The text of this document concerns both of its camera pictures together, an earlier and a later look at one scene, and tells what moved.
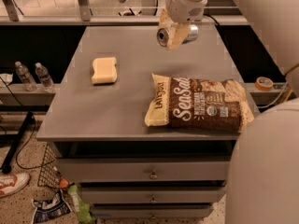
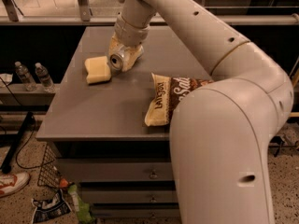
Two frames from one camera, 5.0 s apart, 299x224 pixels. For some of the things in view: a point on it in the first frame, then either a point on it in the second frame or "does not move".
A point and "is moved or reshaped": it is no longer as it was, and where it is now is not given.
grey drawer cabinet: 125,169 does not move
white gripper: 183,10 -> 130,34
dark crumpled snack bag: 49,209 does not move
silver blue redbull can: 192,35 is moved or reshaped
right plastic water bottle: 45,77 does not move
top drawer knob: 153,176 does not move
